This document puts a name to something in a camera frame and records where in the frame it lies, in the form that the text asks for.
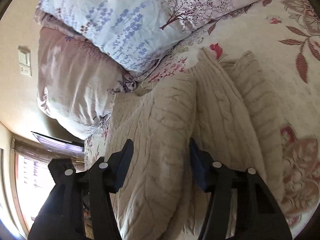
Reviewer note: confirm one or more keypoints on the light blue floral pillow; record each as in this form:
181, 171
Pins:
135, 33

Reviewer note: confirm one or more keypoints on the dark framed wall picture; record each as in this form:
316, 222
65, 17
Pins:
70, 148

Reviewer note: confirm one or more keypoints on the bright window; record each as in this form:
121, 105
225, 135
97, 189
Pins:
33, 179

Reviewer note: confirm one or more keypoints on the mauve floral pillow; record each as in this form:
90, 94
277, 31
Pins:
76, 81

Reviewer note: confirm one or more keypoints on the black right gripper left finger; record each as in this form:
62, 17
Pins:
62, 215

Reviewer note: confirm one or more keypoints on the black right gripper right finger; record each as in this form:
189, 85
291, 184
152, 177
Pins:
258, 215

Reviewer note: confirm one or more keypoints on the white wall switch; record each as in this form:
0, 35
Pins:
24, 61

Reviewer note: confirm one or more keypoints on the floral bed sheet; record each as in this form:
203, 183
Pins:
284, 37

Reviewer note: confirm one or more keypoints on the beige cable-knit sweater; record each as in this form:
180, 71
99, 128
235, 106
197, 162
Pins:
228, 108

